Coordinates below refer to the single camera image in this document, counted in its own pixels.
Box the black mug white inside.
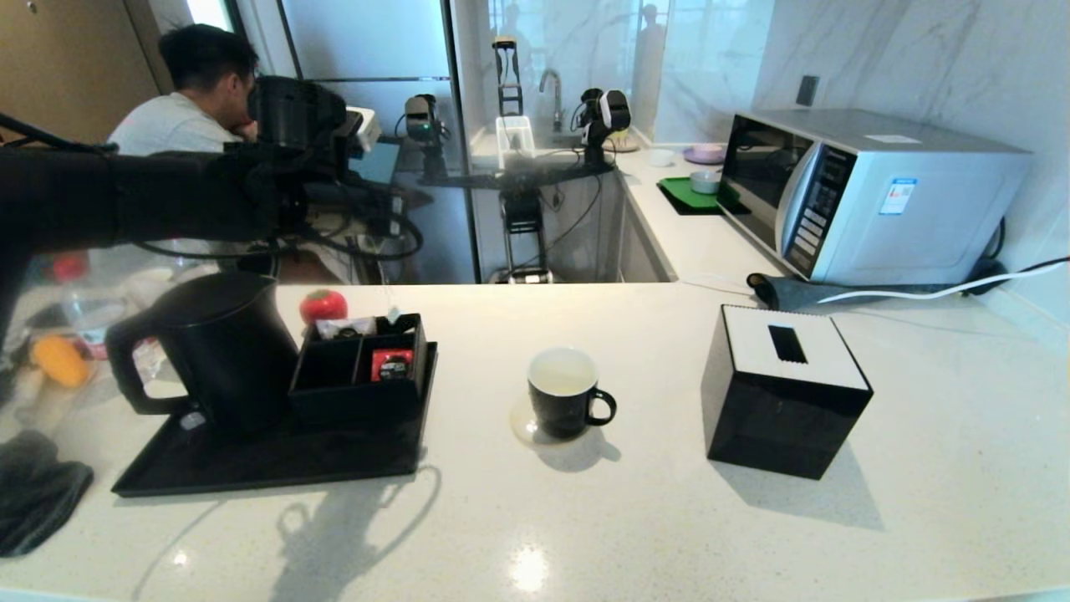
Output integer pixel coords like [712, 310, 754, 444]
[527, 348, 618, 441]

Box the black electric kettle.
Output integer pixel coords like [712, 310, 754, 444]
[105, 272, 300, 438]

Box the black upright frame device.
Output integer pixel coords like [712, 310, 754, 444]
[492, 35, 524, 118]

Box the white power cable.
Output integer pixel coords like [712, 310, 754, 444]
[817, 259, 1070, 307]

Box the round translucent coaster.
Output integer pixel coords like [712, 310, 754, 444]
[511, 393, 586, 449]

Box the black leader arm with cables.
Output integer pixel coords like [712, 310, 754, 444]
[577, 88, 633, 168]

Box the clear packet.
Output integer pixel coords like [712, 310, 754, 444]
[380, 251, 405, 329]

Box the green plastic tray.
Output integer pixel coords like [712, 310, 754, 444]
[656, 176, 751, 217]

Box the dark grey folded cloth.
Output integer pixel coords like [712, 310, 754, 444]
[0, 430, 95, 559]

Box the chrome kitchen faucet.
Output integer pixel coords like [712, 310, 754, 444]
[539, 69, 566, 135]

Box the red tomato-shaped timer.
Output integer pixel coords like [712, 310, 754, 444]
[299, 288, 349, 327]

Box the white tea bag packet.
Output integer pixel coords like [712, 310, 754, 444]
[316, 319, 378, 342]

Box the black compartment organizer box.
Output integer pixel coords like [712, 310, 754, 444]
[288, 314, 432, 424]

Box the silver microwave oven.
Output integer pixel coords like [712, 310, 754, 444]
[721, 108, 1034, 288]

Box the black white-edged wrist camera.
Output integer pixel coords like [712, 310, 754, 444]
[346, 106, 383, 153]

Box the orange round object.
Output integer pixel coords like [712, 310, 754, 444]
[32, 334, 91, 388]

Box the red coffee sachet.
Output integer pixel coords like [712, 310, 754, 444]
[369, 350, 416, 385]

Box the black rectangular serving tray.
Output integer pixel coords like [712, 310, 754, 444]
[111, 341, 441, 498]

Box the window with dark frame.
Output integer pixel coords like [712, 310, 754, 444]
[184, 0, 245, 36]

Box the black power cable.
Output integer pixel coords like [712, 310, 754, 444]
[961, 219, 1070, 289]

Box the black teleoperation rig stand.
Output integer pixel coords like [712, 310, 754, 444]
[418, 159, 617, 286]

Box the white wire rack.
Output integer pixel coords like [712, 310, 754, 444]
[496, 115, 537, 171]

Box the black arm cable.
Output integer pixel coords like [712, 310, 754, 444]
[0, 112, 424, 263]

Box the silver refrigerator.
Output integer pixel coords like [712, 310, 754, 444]
[276, 0, 482, 286]

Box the white kitchen cabinet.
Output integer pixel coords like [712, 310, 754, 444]
[602, 171, 680, 286]

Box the black tissue box white lid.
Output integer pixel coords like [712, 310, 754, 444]
[701, 305, 874, 482]

